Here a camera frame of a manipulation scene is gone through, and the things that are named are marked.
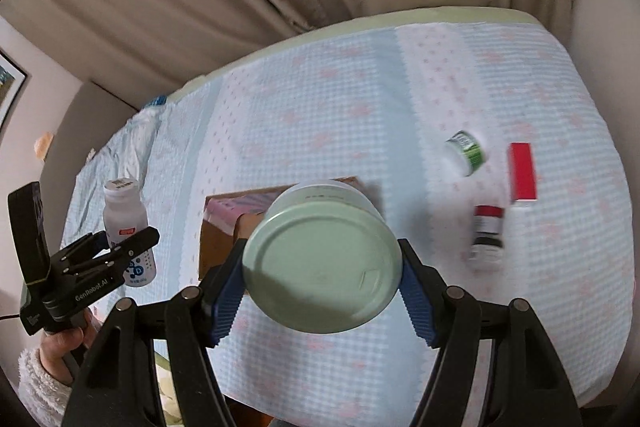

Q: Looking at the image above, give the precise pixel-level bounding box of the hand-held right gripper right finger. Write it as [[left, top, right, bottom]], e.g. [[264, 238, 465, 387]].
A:
[[396, 238, 584, 427]]

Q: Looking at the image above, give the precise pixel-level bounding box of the pale green mattress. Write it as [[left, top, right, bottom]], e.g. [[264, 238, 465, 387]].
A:
[[172, 6, 546, 100]]

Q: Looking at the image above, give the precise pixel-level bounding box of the person's left hand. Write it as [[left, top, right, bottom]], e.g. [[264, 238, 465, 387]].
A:
[[39, 307, 99, 385]]

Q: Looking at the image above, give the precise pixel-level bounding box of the black framed wall picture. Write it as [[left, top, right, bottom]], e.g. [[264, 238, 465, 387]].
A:
[[0, 49, 29, 130]]

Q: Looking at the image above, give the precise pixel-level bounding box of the person's left forearm white sleeve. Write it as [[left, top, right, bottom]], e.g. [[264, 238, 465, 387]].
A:
[[17, 347, 74, 427]]

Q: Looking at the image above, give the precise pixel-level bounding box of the brown cardboard box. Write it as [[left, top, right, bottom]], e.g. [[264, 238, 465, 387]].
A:
[[198, 176, 385, 293]]

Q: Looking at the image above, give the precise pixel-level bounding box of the red black white bottle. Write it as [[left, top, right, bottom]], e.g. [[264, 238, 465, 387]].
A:
[[470, 204, 506, 264]]

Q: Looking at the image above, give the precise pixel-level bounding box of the pink packet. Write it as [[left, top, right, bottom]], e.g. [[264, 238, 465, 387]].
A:
[[206, 193, 282, 238]]

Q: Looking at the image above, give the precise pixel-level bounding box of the red and white box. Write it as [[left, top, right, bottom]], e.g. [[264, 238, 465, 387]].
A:
[[507, 142, 540, 206]]

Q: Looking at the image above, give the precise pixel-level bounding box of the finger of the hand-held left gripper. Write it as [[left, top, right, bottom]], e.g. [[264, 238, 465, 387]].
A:
[[52, 231, 110, 265], [54, 227, 161, 278]]

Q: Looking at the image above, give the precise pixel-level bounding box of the small white bottle green label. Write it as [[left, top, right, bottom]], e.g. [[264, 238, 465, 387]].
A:
[[445, 130, 487, 178]]

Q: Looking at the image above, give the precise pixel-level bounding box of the pale green round jar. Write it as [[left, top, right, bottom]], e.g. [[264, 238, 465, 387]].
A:
[[242, 180, 404, 336]]

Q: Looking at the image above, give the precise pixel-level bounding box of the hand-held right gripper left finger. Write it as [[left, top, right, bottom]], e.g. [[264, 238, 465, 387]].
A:
[[61, 249, 247, 427]]

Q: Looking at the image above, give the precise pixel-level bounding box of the white bottle blue label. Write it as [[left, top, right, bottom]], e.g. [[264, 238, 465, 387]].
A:
[[102, 177, 158, 289]]

